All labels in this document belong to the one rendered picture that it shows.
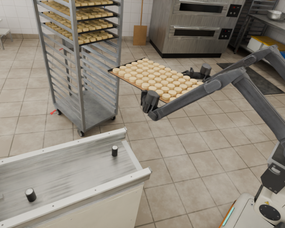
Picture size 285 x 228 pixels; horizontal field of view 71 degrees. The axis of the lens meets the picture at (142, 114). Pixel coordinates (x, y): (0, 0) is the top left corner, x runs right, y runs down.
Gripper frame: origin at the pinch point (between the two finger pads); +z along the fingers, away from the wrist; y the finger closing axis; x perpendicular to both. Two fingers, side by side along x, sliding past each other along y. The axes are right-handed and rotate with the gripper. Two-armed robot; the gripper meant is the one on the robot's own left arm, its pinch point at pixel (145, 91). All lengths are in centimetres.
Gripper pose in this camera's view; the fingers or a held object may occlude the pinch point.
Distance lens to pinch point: 128.3
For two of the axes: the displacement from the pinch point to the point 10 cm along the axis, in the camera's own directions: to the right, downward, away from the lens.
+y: -1.0, 7.8, 6.1
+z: -0.4, -6.2, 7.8
